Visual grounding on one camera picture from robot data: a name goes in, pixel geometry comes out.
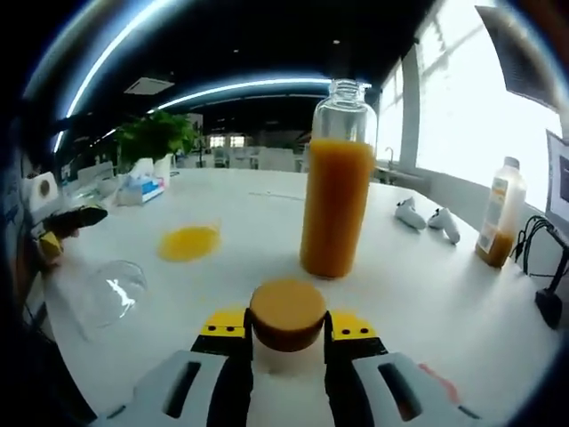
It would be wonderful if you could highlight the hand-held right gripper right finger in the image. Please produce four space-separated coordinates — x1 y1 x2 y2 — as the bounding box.
323 310 484 427

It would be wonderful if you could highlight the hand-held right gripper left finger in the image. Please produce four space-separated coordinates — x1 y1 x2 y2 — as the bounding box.
91 304 254 427

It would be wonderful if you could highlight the small glass dish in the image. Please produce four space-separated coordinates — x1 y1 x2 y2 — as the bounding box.
79 260 148 342

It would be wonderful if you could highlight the clear glass Petri dish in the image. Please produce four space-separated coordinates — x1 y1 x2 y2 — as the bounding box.
157 218 222 263

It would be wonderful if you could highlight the wooden bottle cap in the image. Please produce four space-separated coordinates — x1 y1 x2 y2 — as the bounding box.
248 278 327 353

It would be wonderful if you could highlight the glass liquid culture medium bottle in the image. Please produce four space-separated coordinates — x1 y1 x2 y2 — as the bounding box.
300 78 379 280

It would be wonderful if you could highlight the plastic bottle with brown liquid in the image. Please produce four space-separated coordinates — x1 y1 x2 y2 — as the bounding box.
474 156 528 270

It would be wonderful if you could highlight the blue and white tissue box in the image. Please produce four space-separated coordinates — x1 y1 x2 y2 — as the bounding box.
116 157 166 206

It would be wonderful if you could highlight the green potted plant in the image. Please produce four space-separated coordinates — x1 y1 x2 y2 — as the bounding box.
113 110 199 183

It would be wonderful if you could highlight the ceiling air conditioner cassette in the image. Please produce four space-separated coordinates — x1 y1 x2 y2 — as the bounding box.
124 76 175 95

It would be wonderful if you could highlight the long ceiling light strip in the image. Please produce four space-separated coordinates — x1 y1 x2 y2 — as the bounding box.
52 0 188 155
148 77 373 112

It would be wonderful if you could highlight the white handheld controller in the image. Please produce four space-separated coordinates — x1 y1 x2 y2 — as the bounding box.
428 207 461 245
394 197 428 230

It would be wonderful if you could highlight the row of white office chairs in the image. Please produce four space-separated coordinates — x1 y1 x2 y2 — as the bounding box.
208 144 312 173

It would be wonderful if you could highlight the black laptop stand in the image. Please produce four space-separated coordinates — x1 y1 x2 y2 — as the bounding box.
534 226 569 330

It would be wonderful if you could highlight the steel sink with faucet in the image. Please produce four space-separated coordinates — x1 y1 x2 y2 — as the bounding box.
377 146 423 186

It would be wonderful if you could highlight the bundle of black cables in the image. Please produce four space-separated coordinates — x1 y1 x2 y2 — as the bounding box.
513 215 557 277

